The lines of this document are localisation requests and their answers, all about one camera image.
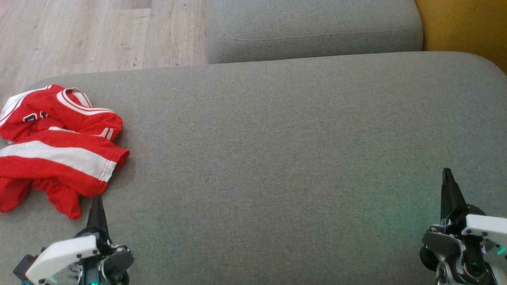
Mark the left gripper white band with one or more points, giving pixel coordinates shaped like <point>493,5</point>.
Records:
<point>63,257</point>

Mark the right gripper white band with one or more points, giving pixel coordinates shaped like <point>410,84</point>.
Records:
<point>479,237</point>

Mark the red shorts white stripe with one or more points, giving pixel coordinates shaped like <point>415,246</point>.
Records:
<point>59,174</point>

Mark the yellow sofa cushion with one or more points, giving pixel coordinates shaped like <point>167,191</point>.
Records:
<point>467,23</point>

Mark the large grey sofa seat cushion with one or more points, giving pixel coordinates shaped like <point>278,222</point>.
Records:
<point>277,158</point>

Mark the small grey sofa cushion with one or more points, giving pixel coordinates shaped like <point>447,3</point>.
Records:
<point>313,27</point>

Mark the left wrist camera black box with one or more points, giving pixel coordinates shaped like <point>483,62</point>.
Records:
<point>25,267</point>

